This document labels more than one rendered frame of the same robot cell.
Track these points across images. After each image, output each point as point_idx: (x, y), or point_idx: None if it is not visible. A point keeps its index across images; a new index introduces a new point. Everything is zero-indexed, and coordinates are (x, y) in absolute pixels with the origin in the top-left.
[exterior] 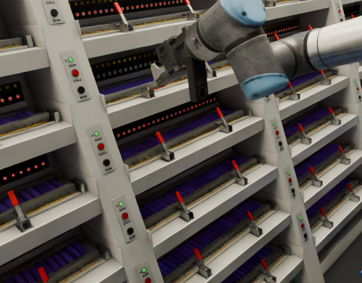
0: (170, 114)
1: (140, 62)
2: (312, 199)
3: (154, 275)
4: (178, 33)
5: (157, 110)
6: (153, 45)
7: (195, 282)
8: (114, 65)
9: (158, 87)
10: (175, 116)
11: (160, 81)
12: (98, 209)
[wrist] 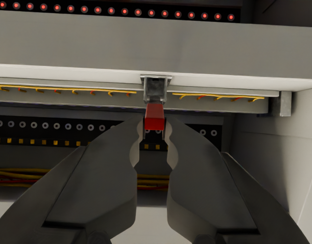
0: (46, 11)
1: (91, 133)
2: None
3: None
4: None
5: (148, 26)
6: (46, 148)
7: None
8: (144, 141)
9: (184, 124)
10: (32, 0)
11: (273, 199)
12: None
